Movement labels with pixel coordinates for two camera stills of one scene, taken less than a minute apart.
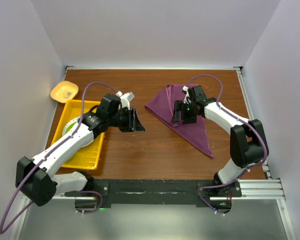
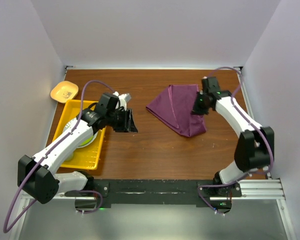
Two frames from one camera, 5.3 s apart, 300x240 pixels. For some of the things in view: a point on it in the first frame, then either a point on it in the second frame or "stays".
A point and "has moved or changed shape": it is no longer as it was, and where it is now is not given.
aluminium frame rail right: x=246 y=92 stays
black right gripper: x=179 y=106 -> x=196 y=110
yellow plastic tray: x=88 y=156 stays
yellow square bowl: x=64 y=91 stays
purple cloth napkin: x=162 y=107 has moved or changed shape
